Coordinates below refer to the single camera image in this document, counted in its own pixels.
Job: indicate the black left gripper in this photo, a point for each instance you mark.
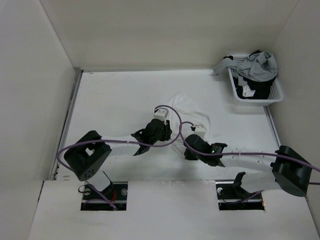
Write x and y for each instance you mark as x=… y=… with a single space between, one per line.
x=167 y=131

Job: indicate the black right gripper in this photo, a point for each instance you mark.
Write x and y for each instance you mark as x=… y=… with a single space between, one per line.
x=188 y=156

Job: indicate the white tank top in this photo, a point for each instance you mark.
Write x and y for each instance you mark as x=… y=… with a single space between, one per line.
x=188 y=111

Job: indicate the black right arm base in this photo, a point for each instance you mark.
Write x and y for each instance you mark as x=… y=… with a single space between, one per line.
x=232 y=197

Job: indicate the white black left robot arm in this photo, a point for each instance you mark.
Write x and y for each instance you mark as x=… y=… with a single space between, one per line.
x=86 y=160

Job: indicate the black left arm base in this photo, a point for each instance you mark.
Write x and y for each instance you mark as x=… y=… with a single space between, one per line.
x=113 y=198

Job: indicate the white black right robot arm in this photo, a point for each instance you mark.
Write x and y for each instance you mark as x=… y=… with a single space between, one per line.
x=283 y=170

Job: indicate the black tank top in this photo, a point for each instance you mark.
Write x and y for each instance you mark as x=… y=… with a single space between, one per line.
x=249 y=89

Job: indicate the grey tank top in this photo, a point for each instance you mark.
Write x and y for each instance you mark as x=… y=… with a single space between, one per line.
x=258 y=67

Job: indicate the white plastic laundry basket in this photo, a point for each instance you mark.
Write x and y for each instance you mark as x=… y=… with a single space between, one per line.
x=275 y=95

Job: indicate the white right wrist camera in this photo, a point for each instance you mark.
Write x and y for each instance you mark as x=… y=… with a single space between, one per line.
x=199 y=130

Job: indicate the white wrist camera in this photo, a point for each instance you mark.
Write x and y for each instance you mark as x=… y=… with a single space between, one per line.
x=199 y=130
x=161 y=114

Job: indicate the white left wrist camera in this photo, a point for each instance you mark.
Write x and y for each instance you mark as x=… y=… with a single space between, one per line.
x=161 y=114

